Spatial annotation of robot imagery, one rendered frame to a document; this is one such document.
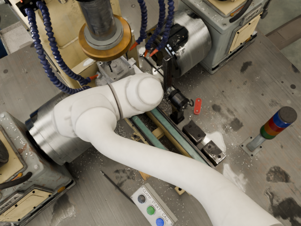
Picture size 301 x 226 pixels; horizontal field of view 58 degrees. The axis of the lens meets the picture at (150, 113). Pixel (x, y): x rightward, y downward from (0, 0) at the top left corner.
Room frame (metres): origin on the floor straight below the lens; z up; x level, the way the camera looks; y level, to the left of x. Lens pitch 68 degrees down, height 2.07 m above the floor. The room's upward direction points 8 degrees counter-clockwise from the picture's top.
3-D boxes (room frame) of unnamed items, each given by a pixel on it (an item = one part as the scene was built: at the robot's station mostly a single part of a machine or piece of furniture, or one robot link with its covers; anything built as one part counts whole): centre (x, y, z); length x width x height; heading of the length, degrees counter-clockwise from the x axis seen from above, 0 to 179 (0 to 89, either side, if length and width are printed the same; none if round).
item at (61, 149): (0.38, 0.39, 1.04); 0.37 x 0.25 x 0.25; 122
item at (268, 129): (0.27, -0.45, 1.10); 0.06 x 0.06 x 0.04
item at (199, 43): (0.75, -0.19, 1.04); 0.41 x 0.25 x 0.25; 122
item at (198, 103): (0.51, -0.24, 0.81); 0.09 x 0.03 x 0.02; 161
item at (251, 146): (0.27, -0.45, 1.01); 0.08 x 0.08 x 0.42; 32
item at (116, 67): (0.60, 0.11, 1.11); 0.12 x 0.11 x 0.07; 33
